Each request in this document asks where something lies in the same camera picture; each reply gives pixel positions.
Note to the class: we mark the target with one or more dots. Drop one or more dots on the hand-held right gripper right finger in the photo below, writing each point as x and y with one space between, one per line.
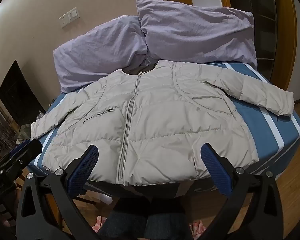
215 166

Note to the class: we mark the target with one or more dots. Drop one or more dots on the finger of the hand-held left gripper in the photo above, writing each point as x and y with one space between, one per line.
22 153

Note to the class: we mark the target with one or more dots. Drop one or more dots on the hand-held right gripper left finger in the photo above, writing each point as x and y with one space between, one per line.
83 166

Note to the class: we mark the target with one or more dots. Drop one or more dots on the beige puffer jacket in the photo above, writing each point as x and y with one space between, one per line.
152 120

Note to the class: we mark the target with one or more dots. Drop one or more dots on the black flat screen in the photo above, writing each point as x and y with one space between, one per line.
18 95

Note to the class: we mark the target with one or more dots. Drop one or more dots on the blue white striped bed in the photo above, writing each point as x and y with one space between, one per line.
260 127

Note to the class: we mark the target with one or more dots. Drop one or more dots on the pink slipper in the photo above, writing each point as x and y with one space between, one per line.
197 230
100 223

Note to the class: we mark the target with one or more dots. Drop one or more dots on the person's legs in dark trousers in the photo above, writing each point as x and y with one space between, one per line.
142 220

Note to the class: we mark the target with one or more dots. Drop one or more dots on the lilac pillow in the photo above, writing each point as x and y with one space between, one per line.
100 50
197 32

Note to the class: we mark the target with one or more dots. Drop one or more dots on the white wall socket panel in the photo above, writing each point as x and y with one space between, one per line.
69 17

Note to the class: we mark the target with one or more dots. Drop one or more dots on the dark cabinet with wooden frame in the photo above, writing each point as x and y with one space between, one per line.
260 17

